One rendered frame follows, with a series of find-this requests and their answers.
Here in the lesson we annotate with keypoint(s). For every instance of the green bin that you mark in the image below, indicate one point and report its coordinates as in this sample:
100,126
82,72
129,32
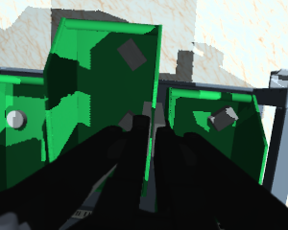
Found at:
244,141
23,150
89,86

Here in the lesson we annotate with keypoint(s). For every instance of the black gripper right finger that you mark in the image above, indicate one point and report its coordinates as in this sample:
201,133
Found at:
237,201

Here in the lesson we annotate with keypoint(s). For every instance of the grey metal shelf rack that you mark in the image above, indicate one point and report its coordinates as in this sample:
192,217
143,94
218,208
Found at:
275,178

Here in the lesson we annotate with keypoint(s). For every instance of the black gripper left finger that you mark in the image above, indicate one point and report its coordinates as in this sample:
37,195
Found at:
49,197

